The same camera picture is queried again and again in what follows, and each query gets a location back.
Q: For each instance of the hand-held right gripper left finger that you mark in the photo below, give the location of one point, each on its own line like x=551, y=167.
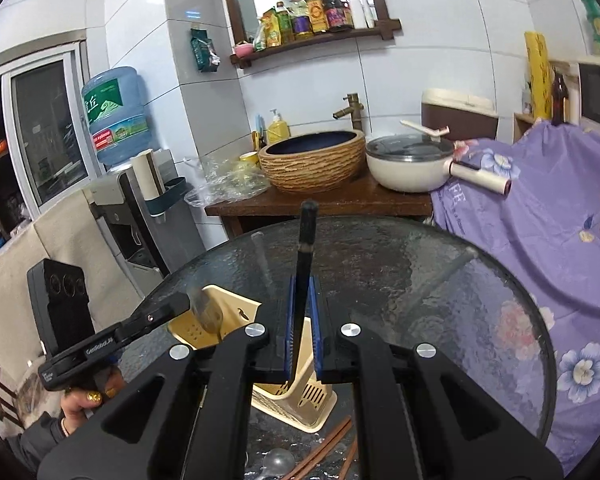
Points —
x=286, y=320

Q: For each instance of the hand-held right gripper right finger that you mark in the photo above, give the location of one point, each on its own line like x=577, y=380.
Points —
x=319, y=330

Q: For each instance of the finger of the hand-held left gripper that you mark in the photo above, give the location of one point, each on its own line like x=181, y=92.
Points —
x=152, y=317

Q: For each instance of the beige plastic utensil holder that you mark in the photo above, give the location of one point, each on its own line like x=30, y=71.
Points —
x=245, y=327

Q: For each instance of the metal spoon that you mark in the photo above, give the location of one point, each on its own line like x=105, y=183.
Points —
x=207, y=312

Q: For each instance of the dark chopstick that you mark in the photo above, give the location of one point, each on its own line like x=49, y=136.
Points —
x=305, y=240

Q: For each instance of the brown wooden chopstick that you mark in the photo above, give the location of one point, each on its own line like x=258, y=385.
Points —
x=325, y=442
x=349, y=460

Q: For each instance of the clear plastic spoon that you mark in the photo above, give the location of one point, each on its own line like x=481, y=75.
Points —
x=275, y=462

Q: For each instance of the person's left forearm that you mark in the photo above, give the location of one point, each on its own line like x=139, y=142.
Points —
x=40, y=442

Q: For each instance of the person's left hand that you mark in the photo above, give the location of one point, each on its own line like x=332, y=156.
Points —
x=82, y=402

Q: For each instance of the wooden chair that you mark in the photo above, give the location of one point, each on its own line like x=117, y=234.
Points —
x=0, y=395

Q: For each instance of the grey water dispenser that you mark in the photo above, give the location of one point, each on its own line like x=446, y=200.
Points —
x=140, y=230

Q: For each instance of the brown wooden counter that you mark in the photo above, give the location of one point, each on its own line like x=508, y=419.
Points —
x=330, y=205

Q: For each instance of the teal cup holder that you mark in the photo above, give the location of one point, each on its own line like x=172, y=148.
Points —
x=172, y=195

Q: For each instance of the white paper cup tube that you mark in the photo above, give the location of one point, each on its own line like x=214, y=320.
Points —
x=147, y=175

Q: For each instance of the clear plastic bags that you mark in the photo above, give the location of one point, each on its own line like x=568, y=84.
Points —
x=225, y=185

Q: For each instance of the wicker basket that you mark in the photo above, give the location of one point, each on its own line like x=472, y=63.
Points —
x=310, y=165

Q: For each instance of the yellow cup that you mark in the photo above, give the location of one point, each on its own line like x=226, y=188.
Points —
x=250, y=158

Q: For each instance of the white cooking pot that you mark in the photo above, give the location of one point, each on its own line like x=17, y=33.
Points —
x=405, y=172

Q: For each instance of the yellow soap pump bottle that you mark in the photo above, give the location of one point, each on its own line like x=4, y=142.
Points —
x=278, y=130

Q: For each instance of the glass pot lid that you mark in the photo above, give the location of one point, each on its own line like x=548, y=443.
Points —
x=410, y=145

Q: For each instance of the blue water jug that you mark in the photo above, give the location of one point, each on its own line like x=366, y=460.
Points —
x=115, y=110

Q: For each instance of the bronze faucet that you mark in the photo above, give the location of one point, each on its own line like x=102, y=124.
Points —
x=355, y=110

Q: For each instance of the aluminium sliding window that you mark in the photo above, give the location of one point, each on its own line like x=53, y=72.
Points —
x=35, y=130

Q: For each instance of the white pink rice paddle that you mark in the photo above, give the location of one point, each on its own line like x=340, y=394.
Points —
x=425, y=128

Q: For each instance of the purple floral cloth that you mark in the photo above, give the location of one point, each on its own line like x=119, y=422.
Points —
x=545, y=240

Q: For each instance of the white brown bin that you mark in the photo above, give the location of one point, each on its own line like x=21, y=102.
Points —
x=460, y=115

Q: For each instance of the green hanging packet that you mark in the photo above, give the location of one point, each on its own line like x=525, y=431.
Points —
x=204, y=50

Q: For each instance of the pink bowl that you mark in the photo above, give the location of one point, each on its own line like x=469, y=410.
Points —
x=243, y=50

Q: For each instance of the wooden framed mirror shelf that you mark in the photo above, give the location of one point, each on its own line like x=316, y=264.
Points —
x=305, y=40

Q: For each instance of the yellow green seasoning packet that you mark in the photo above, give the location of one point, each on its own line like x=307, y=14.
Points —
x=270, y=30

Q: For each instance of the green label oil bottle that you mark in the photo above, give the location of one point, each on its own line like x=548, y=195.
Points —
x=285, y=25

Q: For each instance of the purple label oil bottle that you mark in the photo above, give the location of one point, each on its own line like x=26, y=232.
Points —
x=301, y=20

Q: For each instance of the yellow cooking oil bottle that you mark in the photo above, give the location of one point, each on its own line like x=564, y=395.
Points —
x=318, y=12

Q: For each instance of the dark sauce bottle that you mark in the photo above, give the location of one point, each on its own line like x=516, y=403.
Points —
x=337, y=7

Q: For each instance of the white plastic bottle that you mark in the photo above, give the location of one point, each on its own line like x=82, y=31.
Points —
x=358, y=10

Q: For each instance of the brown glass bottle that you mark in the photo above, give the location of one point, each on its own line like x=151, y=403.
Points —
x=558, y=105

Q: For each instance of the yellow tall package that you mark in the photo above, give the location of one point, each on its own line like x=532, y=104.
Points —
x=538, y=75

